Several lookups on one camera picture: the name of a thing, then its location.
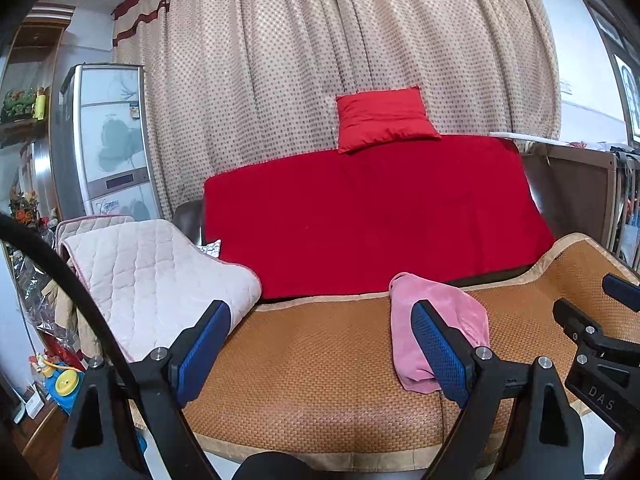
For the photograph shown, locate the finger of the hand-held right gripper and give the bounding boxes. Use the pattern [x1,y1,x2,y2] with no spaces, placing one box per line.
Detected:
[554,299,640,366]
[602,274,640,311]

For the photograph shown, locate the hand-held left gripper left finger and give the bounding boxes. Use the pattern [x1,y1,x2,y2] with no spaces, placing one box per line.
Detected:
[59,300,232,480]

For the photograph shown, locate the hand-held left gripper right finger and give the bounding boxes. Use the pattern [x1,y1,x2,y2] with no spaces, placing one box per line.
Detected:
[411,300,586,480]

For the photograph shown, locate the pink corduroy jacket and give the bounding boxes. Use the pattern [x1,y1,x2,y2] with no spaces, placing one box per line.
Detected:
[389,272,490,395]

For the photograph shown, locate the beige quilted seat pad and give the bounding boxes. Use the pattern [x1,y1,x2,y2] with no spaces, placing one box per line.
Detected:
[55,215,136,241]
[59,219,262,363]

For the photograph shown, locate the woven rattan mat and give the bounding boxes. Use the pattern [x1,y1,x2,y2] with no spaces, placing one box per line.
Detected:
[127,232,640,471]

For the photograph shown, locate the brown wooden headboard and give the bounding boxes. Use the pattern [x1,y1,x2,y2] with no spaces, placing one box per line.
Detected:
[520,140,640,266]

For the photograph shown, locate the blue yellow toy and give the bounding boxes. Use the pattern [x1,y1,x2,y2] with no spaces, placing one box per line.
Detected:
[42,357,88,416]

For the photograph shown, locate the tan cloth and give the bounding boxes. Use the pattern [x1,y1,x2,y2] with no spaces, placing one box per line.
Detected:
[50,280,101,361]

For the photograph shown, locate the red blanket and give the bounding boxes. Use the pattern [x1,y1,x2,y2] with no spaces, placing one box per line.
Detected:
[202,135,557,301]

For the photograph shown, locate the clear plastic wrap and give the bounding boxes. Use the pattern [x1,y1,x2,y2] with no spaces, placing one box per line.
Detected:
[7,252,56,336]

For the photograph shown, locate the white board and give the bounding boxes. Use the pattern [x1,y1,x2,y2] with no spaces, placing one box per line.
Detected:
[489,131,556,145]

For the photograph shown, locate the dark framed picture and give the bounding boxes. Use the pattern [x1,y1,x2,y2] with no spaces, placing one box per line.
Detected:
[611,52,640,146]
[574,0,628,53]

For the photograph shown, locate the orange artificial flowers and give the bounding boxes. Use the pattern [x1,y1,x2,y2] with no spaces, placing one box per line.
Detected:
[9,190,41,231]

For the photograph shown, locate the silver flower print refrigerator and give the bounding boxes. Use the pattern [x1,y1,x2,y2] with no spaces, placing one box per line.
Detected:
[49,63,166,221]

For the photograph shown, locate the red pillow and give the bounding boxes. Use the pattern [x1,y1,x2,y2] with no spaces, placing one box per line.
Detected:
[336,86,442,155]

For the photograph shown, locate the beige dotted curtain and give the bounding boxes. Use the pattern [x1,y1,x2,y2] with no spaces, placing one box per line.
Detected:
[112,0,561,211]

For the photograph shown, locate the green plant ornament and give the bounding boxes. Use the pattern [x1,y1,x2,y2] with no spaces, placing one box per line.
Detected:
[0,89,36,123]

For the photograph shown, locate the wooden shelf cabinet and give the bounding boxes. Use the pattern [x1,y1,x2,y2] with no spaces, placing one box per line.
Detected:
[0,2,76,221]

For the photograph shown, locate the thick black cable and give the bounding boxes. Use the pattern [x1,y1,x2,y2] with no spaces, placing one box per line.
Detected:
[0,212,151,480]

